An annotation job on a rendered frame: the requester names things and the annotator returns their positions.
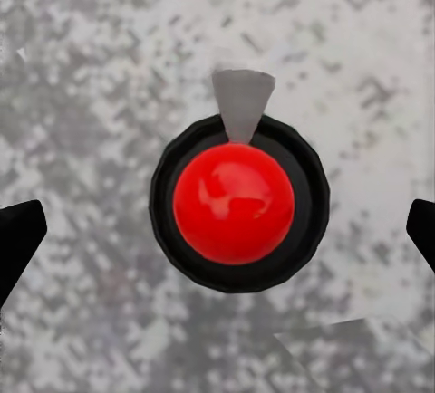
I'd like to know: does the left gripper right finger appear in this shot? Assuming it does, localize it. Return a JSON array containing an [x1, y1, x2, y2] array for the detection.
[[406, 199, 435, 273]]

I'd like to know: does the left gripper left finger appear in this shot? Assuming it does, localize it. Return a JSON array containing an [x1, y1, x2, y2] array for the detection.
[[0, 199, 47, 308]]

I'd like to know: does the pesticide atomizer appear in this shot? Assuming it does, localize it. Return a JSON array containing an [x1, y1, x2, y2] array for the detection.
[[149, 68, 331, 294]]

